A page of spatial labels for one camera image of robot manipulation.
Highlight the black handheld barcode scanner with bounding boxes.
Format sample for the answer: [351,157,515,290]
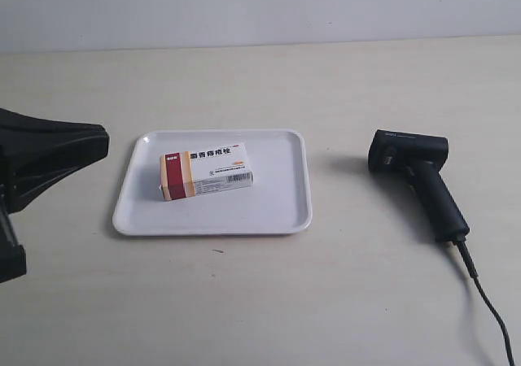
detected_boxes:
[368,129,470,244]

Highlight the black scanner cable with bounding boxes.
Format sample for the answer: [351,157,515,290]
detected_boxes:
[455,239,514,366]

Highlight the white rectangular plastic tray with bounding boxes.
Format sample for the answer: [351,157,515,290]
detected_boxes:
[112,129,312,237]

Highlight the white red medicine box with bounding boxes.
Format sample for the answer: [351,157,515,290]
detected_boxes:
[160,143,254,201]

